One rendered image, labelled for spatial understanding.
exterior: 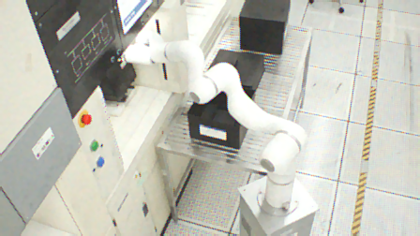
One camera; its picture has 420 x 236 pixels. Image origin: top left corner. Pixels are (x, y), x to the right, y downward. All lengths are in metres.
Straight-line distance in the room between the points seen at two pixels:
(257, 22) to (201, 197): 1.20
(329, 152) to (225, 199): 0.86
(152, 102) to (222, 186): 0.94
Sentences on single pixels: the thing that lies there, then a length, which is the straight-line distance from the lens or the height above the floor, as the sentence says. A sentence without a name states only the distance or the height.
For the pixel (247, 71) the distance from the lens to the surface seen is 2.46.
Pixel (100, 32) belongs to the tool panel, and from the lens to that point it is 1.60.
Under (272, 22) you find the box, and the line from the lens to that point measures 2.63.
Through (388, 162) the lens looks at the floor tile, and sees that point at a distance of 3.28.
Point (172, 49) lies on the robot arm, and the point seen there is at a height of 1.38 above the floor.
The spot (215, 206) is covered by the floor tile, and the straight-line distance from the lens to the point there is 2.89.
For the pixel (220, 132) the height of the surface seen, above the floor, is 0.86.
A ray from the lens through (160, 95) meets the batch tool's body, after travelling 2.34.
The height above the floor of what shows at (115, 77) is 1.10.
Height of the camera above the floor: 2.43
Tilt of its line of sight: 46 degrees down
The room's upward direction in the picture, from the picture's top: 5 degrees counter-clockwise
